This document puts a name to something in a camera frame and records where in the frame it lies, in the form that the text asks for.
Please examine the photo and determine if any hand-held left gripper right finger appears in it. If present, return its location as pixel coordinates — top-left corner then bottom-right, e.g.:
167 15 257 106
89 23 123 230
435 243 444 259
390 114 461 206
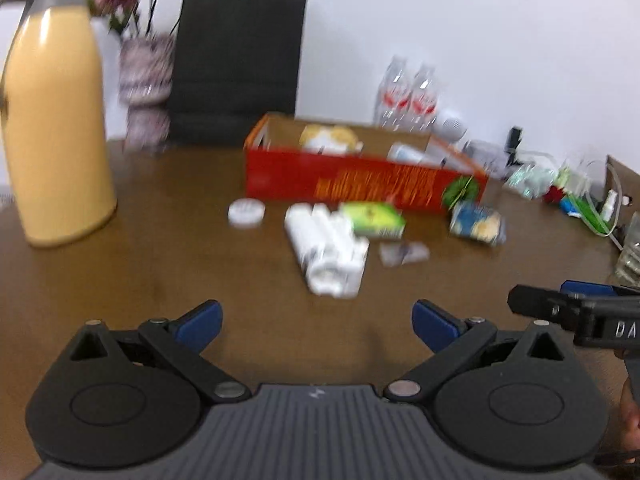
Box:
384 299 566 403

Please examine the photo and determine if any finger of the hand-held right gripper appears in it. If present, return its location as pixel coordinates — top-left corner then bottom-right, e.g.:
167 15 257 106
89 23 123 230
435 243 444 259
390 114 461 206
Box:
507 285 576 331
560 280 640 298

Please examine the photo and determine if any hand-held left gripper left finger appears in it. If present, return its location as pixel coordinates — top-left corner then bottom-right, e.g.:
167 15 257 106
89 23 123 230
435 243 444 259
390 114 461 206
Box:
67 300 251 403

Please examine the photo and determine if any small clear plastic sachet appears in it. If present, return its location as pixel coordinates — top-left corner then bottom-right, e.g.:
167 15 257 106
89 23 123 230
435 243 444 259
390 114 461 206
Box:
379 241 431 267

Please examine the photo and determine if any blue snack packet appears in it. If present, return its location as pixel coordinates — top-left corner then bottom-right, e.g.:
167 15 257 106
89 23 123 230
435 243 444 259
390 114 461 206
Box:
449 201 507 246

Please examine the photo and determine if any white round disc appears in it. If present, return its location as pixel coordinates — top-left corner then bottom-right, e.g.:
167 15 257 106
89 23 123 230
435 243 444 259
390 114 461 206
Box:
228 199 266 228

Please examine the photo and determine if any green tissue pack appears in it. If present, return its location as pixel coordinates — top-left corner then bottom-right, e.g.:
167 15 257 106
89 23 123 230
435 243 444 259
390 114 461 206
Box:
340 201 407 239

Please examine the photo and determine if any white plastic package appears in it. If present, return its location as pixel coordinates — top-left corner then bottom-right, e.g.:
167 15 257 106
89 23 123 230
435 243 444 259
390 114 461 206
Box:
284 202 371 297

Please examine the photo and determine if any red cardboard box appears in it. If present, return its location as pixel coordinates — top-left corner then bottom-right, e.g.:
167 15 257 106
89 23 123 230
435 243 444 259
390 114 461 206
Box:
243 112 490 216

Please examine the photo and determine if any person's right hand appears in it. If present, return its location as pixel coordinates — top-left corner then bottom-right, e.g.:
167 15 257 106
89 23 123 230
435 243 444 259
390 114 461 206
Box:
619 377 640 433

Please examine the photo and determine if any glass jar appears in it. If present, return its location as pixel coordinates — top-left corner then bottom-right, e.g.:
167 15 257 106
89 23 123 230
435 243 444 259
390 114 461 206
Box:
614 212 640 288

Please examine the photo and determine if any iridescent green bag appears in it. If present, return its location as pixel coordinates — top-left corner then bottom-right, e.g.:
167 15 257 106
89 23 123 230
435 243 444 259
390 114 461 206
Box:
504 164 557 202

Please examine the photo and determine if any black cylindrical device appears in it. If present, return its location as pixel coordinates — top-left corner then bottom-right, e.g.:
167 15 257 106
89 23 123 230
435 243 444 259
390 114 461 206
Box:
506 127 524 166

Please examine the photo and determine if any white wipes canister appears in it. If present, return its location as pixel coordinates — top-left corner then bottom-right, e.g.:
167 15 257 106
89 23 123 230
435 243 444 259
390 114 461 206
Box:
389 142 437 166

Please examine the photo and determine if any white robot speaker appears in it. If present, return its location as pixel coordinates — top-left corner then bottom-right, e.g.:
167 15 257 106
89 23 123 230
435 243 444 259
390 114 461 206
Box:
432 116 469 143

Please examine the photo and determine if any yellow and white plush toy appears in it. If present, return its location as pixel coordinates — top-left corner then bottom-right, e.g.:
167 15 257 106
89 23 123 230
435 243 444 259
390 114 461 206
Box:
300 124 364 155

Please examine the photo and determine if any clear water bottle red label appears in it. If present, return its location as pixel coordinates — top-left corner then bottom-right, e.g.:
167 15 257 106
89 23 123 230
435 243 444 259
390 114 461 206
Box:
407 62 442 133
374 55 412 131

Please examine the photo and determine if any yellow thermos jug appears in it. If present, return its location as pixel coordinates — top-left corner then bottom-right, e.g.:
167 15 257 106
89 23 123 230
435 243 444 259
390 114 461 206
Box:
0 0 118 248

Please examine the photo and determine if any mottled purple vase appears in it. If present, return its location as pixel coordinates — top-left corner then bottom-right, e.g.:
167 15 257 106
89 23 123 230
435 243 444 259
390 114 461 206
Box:
117 34 176 148

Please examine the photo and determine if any black paper bag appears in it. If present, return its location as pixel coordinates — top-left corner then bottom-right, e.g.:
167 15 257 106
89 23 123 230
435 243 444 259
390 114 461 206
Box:
167 0 308 148

